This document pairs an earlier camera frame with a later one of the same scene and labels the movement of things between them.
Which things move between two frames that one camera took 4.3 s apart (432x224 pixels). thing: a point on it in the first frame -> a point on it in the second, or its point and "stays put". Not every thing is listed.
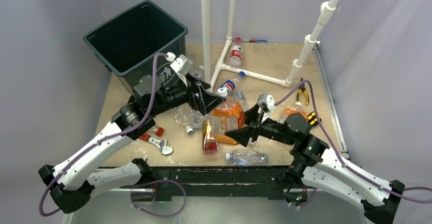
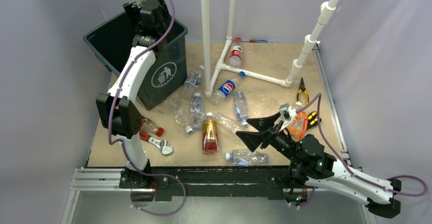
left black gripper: [207, 101] -> [133, 12]
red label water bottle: [235, 60] stays put
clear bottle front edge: [245, 158] stays put
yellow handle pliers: [302, 88] stays put
